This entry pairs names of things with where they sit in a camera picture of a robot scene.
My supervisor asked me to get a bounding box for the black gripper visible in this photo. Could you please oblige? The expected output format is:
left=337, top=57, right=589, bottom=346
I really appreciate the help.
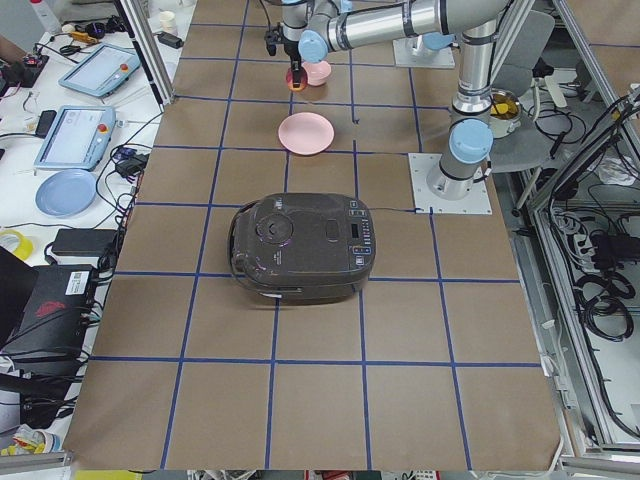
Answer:
left=264, top=22, right=302, bottom=86

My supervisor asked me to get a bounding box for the red apple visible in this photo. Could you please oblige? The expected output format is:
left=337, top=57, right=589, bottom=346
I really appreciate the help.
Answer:
left=285, top=68, right=308, bottom=92

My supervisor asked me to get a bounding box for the pink bowl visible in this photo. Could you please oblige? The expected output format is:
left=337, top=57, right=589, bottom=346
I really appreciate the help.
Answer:
left=302, top=61, right=332, bottom=87

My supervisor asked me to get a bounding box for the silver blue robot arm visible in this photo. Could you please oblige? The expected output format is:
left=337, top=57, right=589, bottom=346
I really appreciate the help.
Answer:
left=264, top=0, right=509, bottom=201
left=412, top=32, right=455, bottom=56

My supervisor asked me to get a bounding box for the pink plate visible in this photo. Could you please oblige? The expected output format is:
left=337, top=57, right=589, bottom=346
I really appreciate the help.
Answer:
left=278, top=112, right=335, bottom=156

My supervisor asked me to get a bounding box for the light blue plate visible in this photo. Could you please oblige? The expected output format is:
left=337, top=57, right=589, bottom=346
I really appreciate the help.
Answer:
left=35, top=169, right=96, bottom=217

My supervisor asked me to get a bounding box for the white paper cup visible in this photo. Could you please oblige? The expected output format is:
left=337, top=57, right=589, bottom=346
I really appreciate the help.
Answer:
left=158, top=10, right=178, bottom=36

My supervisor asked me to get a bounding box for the blue teach pendant far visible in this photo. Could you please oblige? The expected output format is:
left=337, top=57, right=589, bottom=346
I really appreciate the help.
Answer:
left=58, top=44, right=141, bottom=98

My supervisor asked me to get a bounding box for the blue teach pendant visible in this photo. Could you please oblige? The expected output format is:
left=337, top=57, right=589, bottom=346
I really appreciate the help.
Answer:
left=33, top=105, right=116, bottom=171
left=58, top=44, right=141, bottom=98

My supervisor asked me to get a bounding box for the dark grey rice cooker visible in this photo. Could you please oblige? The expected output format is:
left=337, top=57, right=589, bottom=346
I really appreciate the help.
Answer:
left=228, top=193, right=376, bottom=303

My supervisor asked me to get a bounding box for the steel pot with yellow items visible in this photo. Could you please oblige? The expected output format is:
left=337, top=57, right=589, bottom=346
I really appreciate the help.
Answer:
left=489, top=89, right=522, bottom=139

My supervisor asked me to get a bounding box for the blue teach pendant near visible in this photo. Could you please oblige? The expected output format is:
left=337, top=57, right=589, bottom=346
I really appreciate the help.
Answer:
left=33, top=105, right=116, bottom=171

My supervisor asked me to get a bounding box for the grey chair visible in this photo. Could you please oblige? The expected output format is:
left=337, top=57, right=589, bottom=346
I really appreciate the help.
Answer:
left=490, top=10, right=555, bottom=173

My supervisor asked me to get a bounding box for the black phone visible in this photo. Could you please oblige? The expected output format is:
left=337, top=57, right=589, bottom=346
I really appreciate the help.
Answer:
left=35, top=110, right=57, bottom=138

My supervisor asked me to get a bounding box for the black power adapter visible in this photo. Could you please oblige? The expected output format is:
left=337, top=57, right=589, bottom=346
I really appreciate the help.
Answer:
left=50, top=228, right=116, bottom=257

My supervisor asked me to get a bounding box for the yellow tape roll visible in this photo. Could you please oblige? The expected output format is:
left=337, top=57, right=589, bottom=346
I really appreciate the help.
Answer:
left=0, top=229, right=34, bottom=261

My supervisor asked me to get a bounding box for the black computer box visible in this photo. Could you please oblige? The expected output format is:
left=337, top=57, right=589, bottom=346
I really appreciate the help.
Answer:
left=1, top=249, right=98, bottom=363

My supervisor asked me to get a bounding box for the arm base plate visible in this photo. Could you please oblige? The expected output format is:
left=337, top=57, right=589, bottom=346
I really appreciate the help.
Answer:
left=408, top=153, right=492, bottom=215
left=393, top=37, right=455, bottom=69

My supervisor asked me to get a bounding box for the aluminium frame post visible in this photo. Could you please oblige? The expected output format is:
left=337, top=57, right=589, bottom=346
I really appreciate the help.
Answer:
left=114, top=0, right=174, bottom=107

